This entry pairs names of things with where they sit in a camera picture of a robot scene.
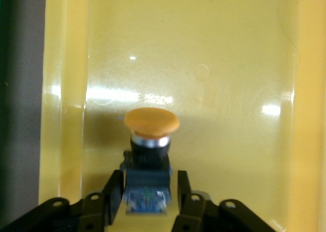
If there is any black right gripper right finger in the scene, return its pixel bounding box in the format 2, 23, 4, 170
173, 170, 278, 232

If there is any yellow plastic tray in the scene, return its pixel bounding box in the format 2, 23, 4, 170
38, 0, 326, 232

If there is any yellow push button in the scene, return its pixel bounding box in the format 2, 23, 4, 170
122, 108, 181, 216

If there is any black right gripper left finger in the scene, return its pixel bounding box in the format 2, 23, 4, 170
0, 169, 127, 232

